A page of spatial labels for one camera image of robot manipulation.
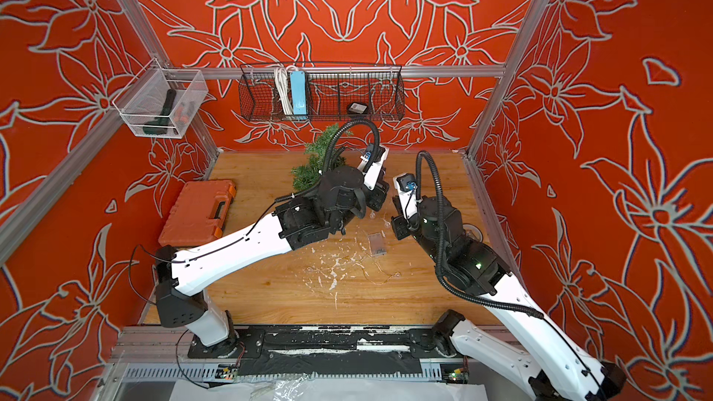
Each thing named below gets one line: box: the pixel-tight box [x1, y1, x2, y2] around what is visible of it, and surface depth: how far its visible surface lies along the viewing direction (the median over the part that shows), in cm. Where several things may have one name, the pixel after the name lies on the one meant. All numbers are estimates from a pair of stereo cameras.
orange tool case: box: [157, 180, 237, 247], surface depth 97 cm
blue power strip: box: [289, 70, 308, 119], surface depth 92 cm
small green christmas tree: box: [290, 122, 347, 191], surface depth 72 cm
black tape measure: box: [347, 102, 369, 115], surface depth 97 cm
